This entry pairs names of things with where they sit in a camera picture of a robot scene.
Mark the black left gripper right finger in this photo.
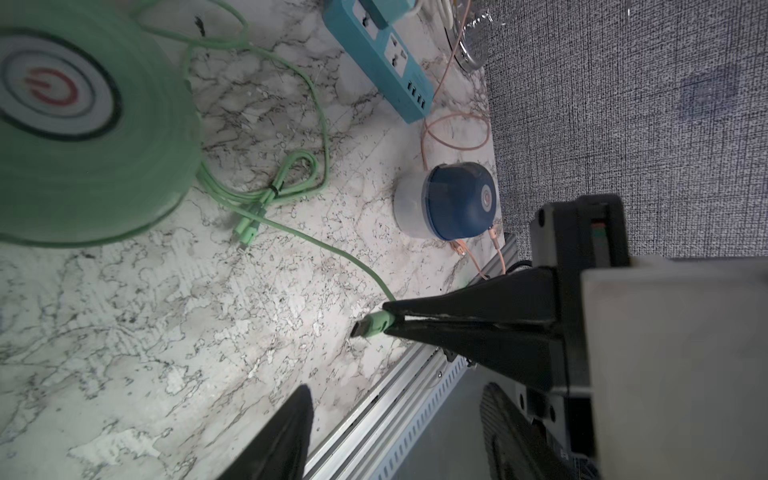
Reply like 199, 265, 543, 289
480, 383, 575, 480

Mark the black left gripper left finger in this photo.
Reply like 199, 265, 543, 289
219, 384, 314, 480

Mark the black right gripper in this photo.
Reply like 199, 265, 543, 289
383, 194, 630, 459

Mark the navy blue meat grinder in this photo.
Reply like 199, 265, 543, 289
393, 162, 497, 241

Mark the light green charging cable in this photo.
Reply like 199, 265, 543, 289
128, 0, 398, 340

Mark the pink charging cable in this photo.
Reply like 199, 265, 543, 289
418, 0, 508, 282

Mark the teal power strip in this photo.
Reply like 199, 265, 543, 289
322, 0, 434, 124

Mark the light green meat grinder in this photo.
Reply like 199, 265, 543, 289
1, 1, 202, 248

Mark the teal usb wall adapter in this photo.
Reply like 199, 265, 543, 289
360, 0, 416, 29

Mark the chrome wire glass rack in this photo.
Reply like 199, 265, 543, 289
445, 2, 493, 74

